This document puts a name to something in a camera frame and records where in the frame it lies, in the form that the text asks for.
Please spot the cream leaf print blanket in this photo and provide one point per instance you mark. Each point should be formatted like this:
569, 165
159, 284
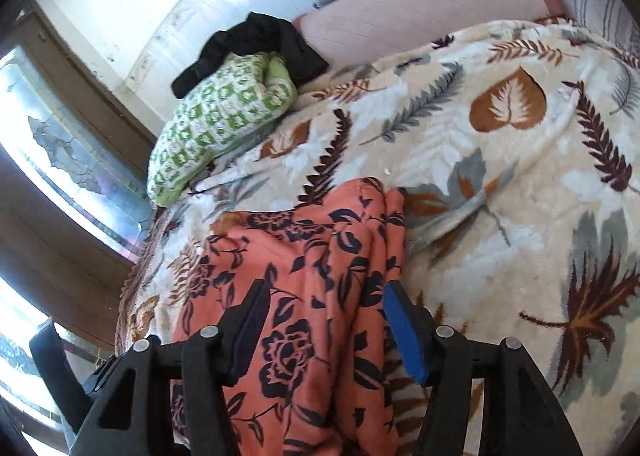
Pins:
500, 186

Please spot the brown wooden window frame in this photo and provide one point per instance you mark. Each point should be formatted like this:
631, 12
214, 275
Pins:
65, 66

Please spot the green patterned pillow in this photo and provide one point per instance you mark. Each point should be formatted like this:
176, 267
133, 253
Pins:
210, 126

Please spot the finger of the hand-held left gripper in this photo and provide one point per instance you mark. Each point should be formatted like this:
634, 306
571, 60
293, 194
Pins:
60, 376

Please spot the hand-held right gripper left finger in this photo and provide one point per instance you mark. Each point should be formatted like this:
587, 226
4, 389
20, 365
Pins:
252, 331

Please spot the black cloth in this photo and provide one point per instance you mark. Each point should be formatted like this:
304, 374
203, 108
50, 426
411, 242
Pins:
260, 36

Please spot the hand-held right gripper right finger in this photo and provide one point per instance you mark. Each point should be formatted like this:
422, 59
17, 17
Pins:
405, 331

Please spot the orange floral print garment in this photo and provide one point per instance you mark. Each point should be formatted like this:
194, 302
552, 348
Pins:
310, 286

